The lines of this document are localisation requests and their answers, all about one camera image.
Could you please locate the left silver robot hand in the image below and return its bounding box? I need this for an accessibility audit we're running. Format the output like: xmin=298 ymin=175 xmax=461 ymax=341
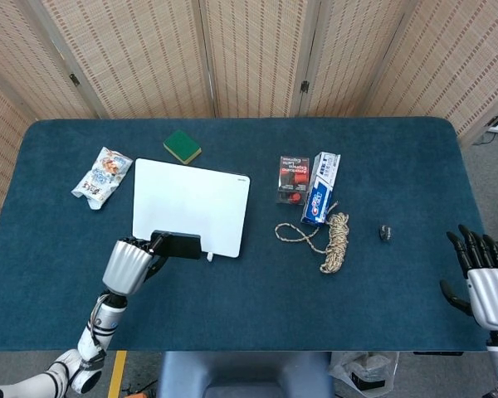
xmin=101 ymin=231 xmax=172 ymax=296

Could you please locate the blue grey chair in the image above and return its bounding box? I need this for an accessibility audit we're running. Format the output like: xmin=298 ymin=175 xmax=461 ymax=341
xmin=155 ymin=351 xmax=335 ymax=398

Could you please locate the beige braided rope bundle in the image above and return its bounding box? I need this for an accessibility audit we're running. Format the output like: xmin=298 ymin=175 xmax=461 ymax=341
xmin=274 ymin=201 xmax=352 ymax=274

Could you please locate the clear plastic bag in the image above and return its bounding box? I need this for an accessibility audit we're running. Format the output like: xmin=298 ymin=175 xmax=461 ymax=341
xmin=328 ymin=351 xmax=400 ymax=393

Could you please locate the blue white toothpaste box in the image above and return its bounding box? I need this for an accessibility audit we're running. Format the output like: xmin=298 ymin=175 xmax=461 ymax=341
xmin=300 ymin=151 xmax=342 ymax=226

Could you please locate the red black product box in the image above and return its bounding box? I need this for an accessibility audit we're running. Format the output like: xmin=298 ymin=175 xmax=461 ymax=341
xmin=276 ymin=155 xmax=315 ymax=206

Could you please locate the white board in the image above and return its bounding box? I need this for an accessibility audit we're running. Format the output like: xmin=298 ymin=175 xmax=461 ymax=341
xmin=131 ymin=158 xmax=251 ymax=263

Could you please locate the white blue snack bag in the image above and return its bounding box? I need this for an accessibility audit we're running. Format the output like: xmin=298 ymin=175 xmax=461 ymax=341
xmin=71 ymin=146 xmax=134 ymax=211

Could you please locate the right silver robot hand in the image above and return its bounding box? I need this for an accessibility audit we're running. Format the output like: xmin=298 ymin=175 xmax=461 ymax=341
xmin=439 ymin=224 xmax=498 ymax=332

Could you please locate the green yellow sponge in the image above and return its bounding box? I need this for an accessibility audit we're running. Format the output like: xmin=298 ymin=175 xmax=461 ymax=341
xmin=163 ymin=129 xmax=203 ymax=165

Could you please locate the blue table cloth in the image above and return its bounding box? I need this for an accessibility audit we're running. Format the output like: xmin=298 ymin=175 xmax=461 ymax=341
xmin=0 ymin=117 xmax=486 ymax=353

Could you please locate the bamboo folding screen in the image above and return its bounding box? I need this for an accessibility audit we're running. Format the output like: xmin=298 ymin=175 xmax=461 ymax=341
xmin=0 ymin=0 xmax=498 ymax=212

